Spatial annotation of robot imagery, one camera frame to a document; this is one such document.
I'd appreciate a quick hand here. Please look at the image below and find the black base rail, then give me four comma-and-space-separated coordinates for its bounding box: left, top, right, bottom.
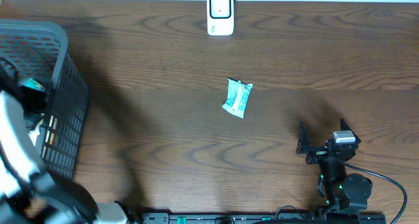
140, 212, 386, 224

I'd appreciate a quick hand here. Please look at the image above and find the teal tissue pack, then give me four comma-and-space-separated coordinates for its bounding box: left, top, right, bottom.
20, 78, 46, 92

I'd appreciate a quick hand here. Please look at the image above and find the grey plastic basket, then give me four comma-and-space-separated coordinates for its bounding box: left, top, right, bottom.
1, 20, 90, 179

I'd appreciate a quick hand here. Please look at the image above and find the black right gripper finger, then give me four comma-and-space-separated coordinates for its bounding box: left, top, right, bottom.
296, 122, 310, 155
340, 119, 361, 144

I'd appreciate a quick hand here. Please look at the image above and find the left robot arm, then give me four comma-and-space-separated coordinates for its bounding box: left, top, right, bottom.
1, 70, 137, 223

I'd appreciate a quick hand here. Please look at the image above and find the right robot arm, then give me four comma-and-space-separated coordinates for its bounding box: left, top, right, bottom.
296, 119, 373, 221

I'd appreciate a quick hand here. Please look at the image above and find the light green snack packet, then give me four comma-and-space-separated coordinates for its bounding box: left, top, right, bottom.
222, 79, 253, 119

